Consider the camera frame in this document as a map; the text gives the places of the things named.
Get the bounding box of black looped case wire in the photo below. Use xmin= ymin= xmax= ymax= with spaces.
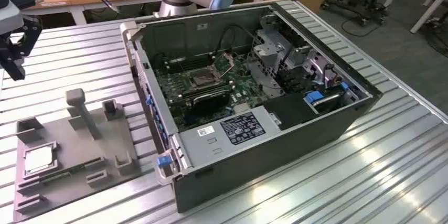
xmin=214 ymin=24 xmax=260 ymax=54

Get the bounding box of silver power supply unit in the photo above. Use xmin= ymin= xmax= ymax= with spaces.
xmin=175 ymin=104 xmax=283 ymax=168

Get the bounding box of open black PC case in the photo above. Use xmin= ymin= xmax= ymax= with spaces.
xmin=119 ymin=0 xmax=383 ymax=214

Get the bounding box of grey parts rack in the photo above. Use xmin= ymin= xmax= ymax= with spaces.
xmin=12 ymin=88 xmax=142 ymax=222

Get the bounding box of CPU socket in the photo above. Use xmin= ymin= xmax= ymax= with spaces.
xmin=187 ymin=68 xmax=226 ymax=91

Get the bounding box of grey metal drive cage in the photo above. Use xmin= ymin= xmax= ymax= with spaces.
xmin=250 ymin=14 xmax=318 ymax=95

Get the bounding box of black plastic shroud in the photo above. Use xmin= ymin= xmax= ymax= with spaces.
xmin=262 ymin=94 xmax=322 ymax=130

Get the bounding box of silver square CPU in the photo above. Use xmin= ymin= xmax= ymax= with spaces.
xmin=23 ymin=147 xmax=58 ymax=174

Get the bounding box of green RAM stick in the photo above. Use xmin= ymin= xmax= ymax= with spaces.
xmin=68 ymin=158 xmax=103 ymax=173
xmin=39 ymin=171 xmax=74 ymax=184

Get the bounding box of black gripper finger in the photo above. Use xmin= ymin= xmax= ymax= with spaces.
xmin=10 ymin=15 xmax=43 ymax=58
xmin=0 ymin=35 xmax=26 ymax=81

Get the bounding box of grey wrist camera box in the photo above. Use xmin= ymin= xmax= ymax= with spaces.
xmin=0 ymin=3 xmax=24 ymax=36

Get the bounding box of white table leg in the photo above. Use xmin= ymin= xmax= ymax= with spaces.
xmin=410 ymin=0 xmax=448 ymax=35

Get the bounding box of metal socket cover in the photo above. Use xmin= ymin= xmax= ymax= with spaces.
xmin=208 ymin=52 xmax=243 ymax=77

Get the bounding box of black RAM slot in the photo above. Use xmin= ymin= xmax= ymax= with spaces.
xmin=164 ymin=55 xmax=214 ymax=68
xmin=167 ymin=60 xmax=214 ymax=74
xmin=170 ymin=86 xmax=227 ymax=103

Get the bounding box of black graphics card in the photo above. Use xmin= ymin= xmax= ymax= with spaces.
xmin=184 ymin=89 xmax=232 ymax=126

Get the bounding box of blue case latch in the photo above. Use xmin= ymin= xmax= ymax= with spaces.
xmin=156 ymin=155 xmax=174 ymax=169

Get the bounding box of silver chipset heatsink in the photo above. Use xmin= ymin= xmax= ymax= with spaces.
xmin=231 ymin=104 xmax=252 ymax=114

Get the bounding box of blue disk carrier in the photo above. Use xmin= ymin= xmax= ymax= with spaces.
xmin=303 ymin=90 xmax=326 ymax=104

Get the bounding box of green motherboard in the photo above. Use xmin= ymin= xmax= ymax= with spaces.
xmin=154 ymin=53 xmax=271 ymax=130

